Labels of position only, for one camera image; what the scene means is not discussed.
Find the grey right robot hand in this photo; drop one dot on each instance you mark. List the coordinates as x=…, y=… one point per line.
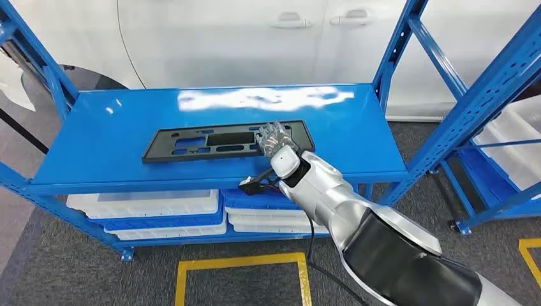
x=277, y=137

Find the black plastic plate frame part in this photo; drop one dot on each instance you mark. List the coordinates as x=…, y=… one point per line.
x=156, y=152

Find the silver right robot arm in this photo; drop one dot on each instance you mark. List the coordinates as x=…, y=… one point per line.
x=329, y=198

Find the blue metal shelf rack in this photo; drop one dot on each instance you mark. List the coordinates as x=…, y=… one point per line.
x=127, y=126
x=482, y=177

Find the white plastic tray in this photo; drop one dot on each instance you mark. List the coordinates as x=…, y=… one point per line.
x=148, y=202
x=520, y=164
x=169, y=232
x=270, y=228
x=262, y=215

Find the white car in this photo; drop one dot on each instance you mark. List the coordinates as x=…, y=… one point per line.
x=211, y=42

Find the yellow floor tape square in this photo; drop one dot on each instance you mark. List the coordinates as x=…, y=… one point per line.
x=241, y=261
x=530, y=243

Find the black floor strip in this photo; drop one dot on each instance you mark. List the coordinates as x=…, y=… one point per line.
x=23, y=130

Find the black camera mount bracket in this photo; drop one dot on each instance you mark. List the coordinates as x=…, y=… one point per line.
x=253, y=188

